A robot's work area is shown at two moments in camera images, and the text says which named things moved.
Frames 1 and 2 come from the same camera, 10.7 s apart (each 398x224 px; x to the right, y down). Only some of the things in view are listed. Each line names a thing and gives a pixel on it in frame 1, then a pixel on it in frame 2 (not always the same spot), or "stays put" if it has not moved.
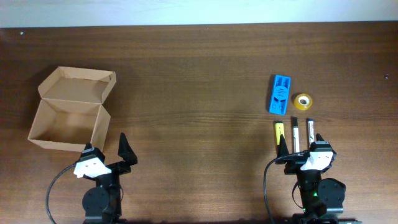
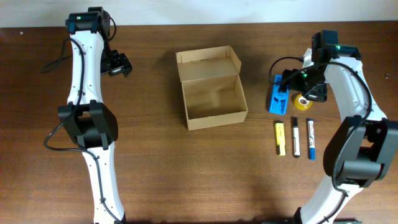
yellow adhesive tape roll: (303, 101) stays put
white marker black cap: (296, 135) stays put
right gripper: (295, 163) → (318, 94)
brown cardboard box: (70, 115) → (212, 91)
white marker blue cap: (311, 131) stays put
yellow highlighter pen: (279, 130) stays put
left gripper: (127, 156) → (122, 63)
